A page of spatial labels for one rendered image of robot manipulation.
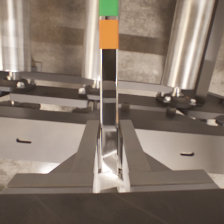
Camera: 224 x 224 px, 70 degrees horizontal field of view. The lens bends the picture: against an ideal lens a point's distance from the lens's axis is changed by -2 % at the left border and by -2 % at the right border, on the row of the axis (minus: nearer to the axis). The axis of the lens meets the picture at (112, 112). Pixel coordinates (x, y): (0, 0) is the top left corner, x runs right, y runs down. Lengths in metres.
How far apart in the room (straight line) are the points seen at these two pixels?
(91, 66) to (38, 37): 1.06
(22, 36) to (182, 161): 0.58
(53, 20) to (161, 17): 0.86
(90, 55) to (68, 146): 0.31
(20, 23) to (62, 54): 0.90
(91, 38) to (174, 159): 0.41
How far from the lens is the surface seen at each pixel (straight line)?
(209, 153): 0.39
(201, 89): 0.79
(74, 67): 1.48
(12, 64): 0.62
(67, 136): 0.32
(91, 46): 0.54
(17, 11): 0.63
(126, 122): 0.15
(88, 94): 0.56
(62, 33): 1.51
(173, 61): 0.60
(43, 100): 0.56
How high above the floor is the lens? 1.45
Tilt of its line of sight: 73 degrees down
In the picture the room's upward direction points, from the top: 174 degrees clockwise
